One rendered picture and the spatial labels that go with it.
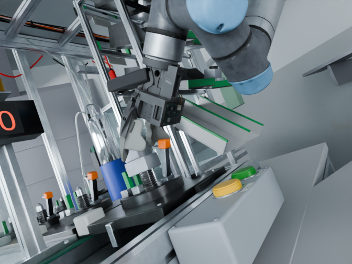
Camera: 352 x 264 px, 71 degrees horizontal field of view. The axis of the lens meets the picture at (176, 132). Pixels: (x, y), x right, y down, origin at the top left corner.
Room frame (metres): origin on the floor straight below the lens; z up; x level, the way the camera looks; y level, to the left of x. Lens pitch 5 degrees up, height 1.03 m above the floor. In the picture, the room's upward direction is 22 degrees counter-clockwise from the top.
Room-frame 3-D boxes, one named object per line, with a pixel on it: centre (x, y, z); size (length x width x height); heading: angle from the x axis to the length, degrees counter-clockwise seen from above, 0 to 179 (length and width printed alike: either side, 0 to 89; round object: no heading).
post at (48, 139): (1.52, 0.75, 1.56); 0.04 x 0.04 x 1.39; 56
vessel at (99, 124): (1.49, 0.42, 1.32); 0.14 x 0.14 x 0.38
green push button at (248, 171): (0.41, -0.08, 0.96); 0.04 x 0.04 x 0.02
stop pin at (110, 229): (0.44, 0.16, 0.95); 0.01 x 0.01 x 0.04; 56
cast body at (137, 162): (0.55, 0.10, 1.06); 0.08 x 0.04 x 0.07; 55
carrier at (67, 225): (0.68, 0.31, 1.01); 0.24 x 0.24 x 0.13; 56
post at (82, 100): (1.81, 0.55, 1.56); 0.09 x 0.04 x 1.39; 146
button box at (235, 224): (0.35, -0.04, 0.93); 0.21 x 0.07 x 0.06; 146
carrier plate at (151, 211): (0.54, 0.09, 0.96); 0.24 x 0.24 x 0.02; 56
